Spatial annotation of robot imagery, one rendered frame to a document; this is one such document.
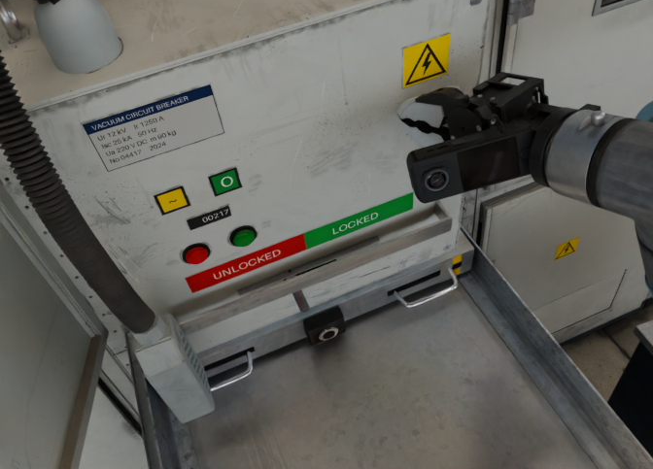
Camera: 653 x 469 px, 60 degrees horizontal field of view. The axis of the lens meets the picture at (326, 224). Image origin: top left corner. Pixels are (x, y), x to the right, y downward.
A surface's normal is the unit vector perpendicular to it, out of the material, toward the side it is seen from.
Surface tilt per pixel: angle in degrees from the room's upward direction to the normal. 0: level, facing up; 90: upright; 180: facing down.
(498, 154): 74
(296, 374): 0
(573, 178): 85
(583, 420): 0
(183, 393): 94
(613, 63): 90
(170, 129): 94
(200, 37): 4
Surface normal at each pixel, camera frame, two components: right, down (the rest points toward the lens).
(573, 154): -0.81, 0.00
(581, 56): 0.37, 0.65
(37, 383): 0.99, -0.13
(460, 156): 0.07, 0.51
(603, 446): -0.11, -0.68
